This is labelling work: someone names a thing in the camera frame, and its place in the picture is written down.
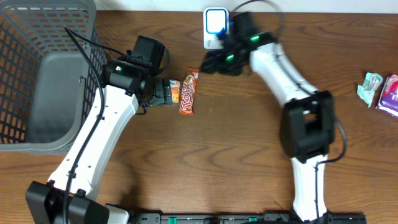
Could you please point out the orange Top chocolate bar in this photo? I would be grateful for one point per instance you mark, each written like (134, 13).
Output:
(187, 93)

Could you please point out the dark plastic mesh basket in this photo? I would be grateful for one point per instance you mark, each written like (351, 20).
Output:
(49, 52)

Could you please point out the purple red tissue pack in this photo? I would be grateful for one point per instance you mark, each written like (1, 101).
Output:
(388, 98)

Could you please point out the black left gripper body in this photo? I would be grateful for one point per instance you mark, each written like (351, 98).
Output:
(166, 91)

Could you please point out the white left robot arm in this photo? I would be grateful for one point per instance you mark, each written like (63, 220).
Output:
(126, 84)

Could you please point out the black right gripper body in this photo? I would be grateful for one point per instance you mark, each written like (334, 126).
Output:
(228, 63)

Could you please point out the black mounting rail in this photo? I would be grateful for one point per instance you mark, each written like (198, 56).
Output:
(269, 217)

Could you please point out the teal snack packet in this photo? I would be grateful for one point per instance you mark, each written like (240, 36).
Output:
(367, 90)

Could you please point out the orange Kleenex tissue pack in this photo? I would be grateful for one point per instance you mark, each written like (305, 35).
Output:
(175, 90)

